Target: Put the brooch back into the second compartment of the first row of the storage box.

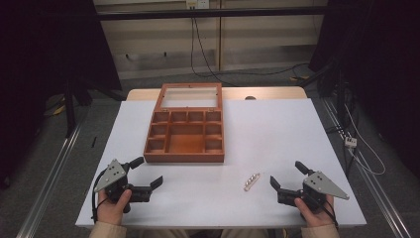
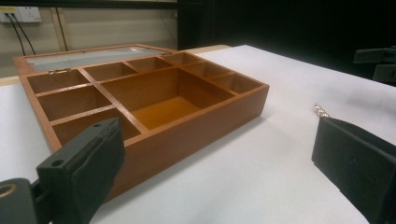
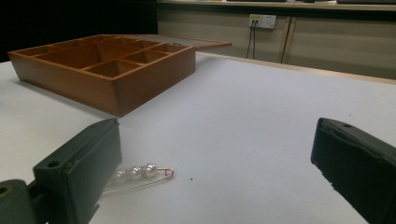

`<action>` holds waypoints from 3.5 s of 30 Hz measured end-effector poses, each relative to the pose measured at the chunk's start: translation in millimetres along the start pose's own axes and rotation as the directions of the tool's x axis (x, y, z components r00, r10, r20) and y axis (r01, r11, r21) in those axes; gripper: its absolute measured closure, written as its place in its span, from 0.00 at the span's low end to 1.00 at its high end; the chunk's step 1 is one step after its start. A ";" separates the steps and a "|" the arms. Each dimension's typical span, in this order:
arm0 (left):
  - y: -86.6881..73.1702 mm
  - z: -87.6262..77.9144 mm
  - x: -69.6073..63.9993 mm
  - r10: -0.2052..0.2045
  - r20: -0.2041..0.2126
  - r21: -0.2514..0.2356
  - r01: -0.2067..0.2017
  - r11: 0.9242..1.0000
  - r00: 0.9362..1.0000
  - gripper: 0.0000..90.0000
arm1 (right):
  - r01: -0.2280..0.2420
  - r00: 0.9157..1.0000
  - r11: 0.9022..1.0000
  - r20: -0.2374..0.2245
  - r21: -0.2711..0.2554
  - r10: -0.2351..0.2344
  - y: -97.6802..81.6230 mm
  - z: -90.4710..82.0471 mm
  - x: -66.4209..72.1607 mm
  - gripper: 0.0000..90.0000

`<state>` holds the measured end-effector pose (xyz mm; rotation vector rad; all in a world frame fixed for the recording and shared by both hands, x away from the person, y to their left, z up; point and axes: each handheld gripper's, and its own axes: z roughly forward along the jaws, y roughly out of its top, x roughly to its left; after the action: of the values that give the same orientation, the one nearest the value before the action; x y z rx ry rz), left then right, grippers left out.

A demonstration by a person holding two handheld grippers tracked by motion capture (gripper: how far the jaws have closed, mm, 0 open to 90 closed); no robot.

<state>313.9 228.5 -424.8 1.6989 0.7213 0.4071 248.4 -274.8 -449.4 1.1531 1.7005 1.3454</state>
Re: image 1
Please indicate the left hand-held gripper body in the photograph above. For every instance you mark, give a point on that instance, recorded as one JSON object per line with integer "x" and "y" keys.
{"x": 110, "y": 175}

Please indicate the white wall socket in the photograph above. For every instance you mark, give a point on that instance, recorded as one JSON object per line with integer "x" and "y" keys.
{"x": 197, "y": 3}

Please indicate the black curtain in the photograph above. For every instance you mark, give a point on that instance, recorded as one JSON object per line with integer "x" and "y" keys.
{"x": 39, "y": 66}
{"x": 379, "y": 66}

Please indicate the small black floor object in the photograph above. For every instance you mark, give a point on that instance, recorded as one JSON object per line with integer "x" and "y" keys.
{"x": 94, "y": 142}

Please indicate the black horizontal bar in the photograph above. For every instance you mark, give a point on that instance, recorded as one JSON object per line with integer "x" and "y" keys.
{"x": 211, "y": 13}

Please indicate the brown wooden compartment box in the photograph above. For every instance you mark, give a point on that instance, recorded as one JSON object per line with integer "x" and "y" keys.
{"x": 185, "y": 143}

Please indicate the person's left hand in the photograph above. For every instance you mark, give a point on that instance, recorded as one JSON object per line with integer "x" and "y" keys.
{"x": 110, "y": 211}

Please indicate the white table cover sheet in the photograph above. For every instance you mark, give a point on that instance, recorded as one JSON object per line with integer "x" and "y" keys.
{"x": 270, "y": 139}

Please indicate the person's right hand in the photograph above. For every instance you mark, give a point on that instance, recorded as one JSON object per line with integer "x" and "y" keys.
{"x": 318, "y": 219}

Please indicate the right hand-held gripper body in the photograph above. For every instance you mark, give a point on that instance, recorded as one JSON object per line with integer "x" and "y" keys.
{"x": 318, "y": 185}

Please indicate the black metal stand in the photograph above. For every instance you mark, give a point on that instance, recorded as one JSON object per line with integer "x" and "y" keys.
{"x": 70, "y": 109}
{"x": 340, "y": 92}

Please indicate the metal floor rail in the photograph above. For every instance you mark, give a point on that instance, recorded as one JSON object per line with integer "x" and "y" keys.
{"x": 379, "y": 195}
{"x": 49, "y": 178}

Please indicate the white power strip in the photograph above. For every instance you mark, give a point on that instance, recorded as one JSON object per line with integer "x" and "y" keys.
{"x": 350, "y": 142}

